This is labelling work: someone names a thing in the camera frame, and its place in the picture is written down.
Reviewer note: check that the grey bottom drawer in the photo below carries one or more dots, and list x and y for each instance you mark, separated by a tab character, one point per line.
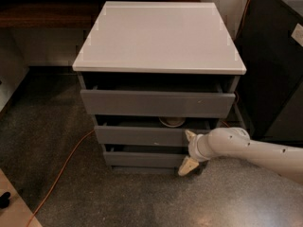
144	156

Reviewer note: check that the grey drawer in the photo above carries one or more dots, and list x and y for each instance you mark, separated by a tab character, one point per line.
157	103
144	156
147	131

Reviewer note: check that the grey top drawer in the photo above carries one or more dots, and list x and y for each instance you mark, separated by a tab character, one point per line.
157	103

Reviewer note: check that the grey drawer cabinet white top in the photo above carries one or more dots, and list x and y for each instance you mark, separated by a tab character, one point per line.
159	46

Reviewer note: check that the white ceramic bowl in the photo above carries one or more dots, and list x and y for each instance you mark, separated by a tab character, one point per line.
172	122

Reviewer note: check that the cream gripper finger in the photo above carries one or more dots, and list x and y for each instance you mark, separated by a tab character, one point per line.
187	165
190	135

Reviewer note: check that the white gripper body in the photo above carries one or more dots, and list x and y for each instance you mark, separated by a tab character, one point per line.
195	148

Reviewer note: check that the dark wooden bench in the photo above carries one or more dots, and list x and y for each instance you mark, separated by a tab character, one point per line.
55	13

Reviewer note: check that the small black object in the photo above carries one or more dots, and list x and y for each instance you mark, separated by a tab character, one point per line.
4	200

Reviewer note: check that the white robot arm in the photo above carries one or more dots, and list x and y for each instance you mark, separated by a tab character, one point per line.
285	161

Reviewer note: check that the dark black side cabinet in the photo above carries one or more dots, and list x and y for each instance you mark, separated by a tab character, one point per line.
271	91

